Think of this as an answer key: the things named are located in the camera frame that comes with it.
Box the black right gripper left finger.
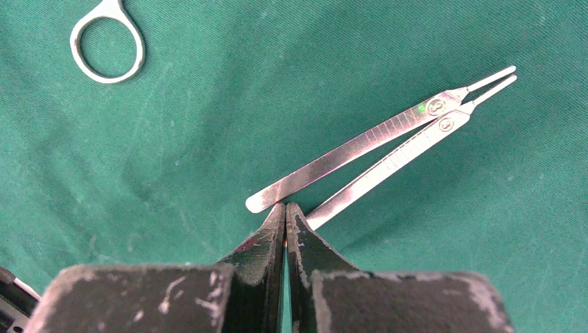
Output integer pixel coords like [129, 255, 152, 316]
[25, 203, 286, 332]

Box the dark green surgical drape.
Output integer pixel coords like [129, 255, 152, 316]
[1, 1, 587, 332]

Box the steel scalpel handle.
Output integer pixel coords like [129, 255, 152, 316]
[306, 74, 517, 230]
[245, 65, 517, 213]

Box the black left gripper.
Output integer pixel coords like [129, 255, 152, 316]
[1, 267, 41, 333]

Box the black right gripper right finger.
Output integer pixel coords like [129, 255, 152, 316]
[285, 203, 514, 332]

